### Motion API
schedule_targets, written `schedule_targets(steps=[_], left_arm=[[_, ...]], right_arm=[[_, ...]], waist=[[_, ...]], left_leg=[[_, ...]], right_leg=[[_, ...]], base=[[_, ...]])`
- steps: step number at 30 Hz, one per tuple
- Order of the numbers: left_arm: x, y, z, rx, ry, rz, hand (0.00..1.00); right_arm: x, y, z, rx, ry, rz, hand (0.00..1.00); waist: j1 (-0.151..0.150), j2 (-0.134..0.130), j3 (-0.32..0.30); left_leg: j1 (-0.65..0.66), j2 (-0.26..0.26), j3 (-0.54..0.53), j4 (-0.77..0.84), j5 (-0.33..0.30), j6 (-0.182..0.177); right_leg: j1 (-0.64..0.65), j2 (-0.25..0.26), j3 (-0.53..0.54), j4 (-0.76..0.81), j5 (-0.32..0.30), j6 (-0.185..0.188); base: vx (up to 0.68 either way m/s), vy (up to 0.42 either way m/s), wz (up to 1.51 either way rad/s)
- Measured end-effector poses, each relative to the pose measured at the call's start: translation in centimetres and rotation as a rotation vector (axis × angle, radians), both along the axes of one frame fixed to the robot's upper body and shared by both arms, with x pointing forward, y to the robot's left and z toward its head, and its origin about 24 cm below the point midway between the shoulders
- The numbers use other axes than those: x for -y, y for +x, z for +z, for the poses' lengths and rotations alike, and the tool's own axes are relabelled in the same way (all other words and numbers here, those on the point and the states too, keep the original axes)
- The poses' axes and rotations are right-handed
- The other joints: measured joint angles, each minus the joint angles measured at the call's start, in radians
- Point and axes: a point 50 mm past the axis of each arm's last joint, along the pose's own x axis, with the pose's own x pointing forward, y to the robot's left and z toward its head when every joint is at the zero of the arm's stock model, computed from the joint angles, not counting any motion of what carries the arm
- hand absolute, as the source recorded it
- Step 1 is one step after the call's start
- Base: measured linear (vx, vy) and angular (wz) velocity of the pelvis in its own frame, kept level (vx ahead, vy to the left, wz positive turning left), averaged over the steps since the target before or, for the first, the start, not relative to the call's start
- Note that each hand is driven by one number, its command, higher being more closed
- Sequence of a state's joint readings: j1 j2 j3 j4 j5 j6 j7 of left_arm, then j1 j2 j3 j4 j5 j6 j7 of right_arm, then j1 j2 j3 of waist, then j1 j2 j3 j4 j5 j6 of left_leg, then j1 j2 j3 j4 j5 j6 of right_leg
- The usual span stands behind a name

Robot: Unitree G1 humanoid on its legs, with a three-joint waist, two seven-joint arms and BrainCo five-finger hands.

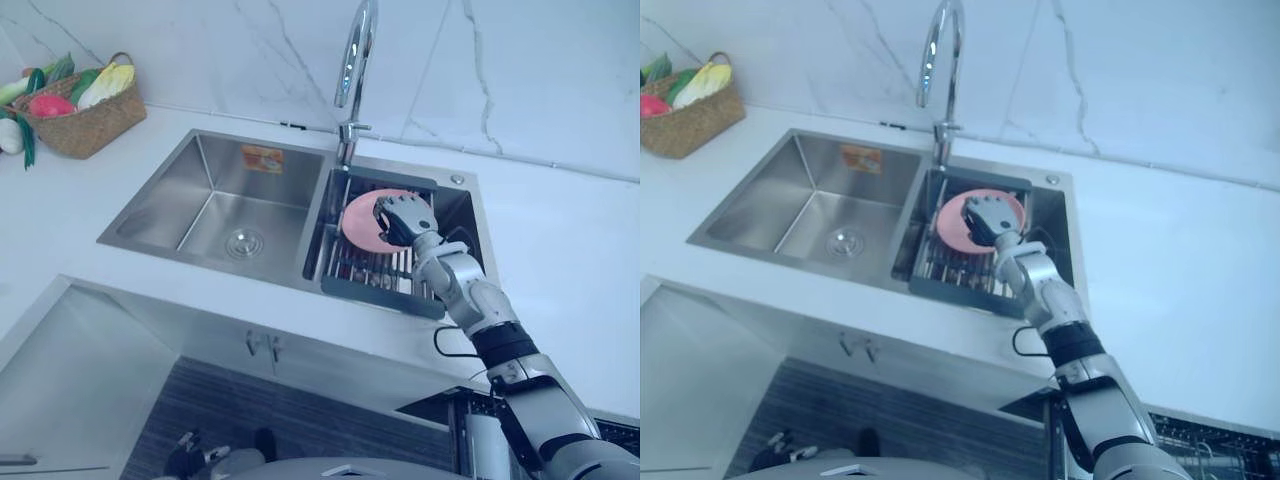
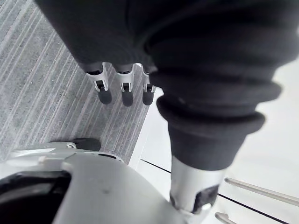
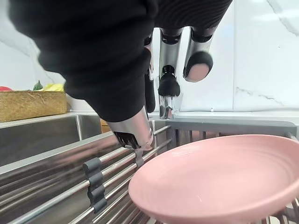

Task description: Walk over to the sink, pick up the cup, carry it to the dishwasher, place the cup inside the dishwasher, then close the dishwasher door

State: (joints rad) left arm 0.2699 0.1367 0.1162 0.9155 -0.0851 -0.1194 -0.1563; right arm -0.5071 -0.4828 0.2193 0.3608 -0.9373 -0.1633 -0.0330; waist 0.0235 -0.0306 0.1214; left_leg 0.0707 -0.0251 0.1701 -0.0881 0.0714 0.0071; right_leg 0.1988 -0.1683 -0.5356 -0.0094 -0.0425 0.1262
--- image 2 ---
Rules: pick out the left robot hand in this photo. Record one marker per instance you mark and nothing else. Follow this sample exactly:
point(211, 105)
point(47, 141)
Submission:
point(187, 70)

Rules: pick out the white cabinet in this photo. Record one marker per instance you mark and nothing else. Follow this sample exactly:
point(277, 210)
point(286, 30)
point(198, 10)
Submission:
point(233, 151)

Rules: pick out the dark robot foot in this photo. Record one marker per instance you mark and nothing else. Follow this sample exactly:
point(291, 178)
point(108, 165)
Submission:
point(87, 144)

